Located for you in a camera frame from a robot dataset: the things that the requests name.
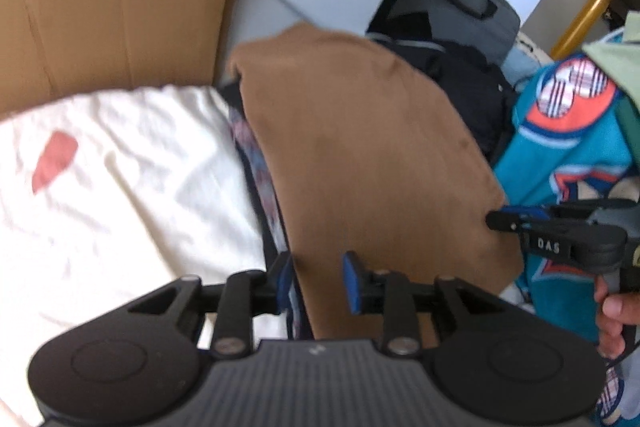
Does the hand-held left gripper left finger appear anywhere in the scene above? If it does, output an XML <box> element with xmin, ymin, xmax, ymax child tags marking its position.
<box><xmin>125</xmin><ymin>251</ymin><xmax>296</xmax><ymax>360</ymax></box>

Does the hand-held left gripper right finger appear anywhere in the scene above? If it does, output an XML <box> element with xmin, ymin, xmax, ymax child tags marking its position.
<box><xmin>342</xmin><ymin>251</ymin><xmax>516</xmax><ymax>360</ymax></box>

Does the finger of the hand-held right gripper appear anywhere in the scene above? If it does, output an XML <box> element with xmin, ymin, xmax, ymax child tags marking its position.
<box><xmin>499</xmin><ymin>203</ymin><xmax>557</xmax><ymax>220</ymax></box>
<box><xmin>486</xmin><ymin>212</ymin><xmax>536</xmax><ymax>238</ymax></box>

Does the brown t-shirt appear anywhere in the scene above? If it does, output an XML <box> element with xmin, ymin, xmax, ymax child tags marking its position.
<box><xmin>226</xmin><ymin>23</ymin><xmax>525</xmax><ymax>343</ymax></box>

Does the black clothes pile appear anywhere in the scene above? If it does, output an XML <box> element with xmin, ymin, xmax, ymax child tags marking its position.
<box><xmin>367</xmin><ymin>29</ymin><xmax>518</xmax><ymax>160</ymax></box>

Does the person's right hand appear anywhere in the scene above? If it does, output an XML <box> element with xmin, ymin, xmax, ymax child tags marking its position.
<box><xmin>594</xmin><ymin>274</ymin><xmax>640</xmax><ymax>358</ymax></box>

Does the teal patterned cloth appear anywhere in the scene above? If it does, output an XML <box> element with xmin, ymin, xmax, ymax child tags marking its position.
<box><xmin>492</xmin><ymin>32</ymin><xmax>640</xmax><ymax>427</ymax></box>

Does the green cloth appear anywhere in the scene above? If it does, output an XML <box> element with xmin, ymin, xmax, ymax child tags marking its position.
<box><xmin>582</xmin><ymin>12</ymin><xmax>640</xmax><ymax>118</ymax></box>

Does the bear print blanket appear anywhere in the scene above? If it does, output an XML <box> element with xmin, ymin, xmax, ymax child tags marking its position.
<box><xmin>0</xmin><ymin>84</ymin><xmax>288</xmax><ymax>427</ymax></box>

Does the grey laptop bag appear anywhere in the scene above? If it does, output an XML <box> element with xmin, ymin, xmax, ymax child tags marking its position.
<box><xmin>385</xmin><ymin>0</ymin><xmax>522</xmax><ymax>65</ymax></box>

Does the flattened cardboard box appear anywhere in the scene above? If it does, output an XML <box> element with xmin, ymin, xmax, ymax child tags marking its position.
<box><xmin>0</xmin><ymin>0</ymin><xmax>250</xmax><ymax>118</ymax></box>

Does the black cable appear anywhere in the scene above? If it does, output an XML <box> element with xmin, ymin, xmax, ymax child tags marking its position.
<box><xmin>597</xmin><ymin>322</ymin><xmax>640</xmax><ymax>368</ymax></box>

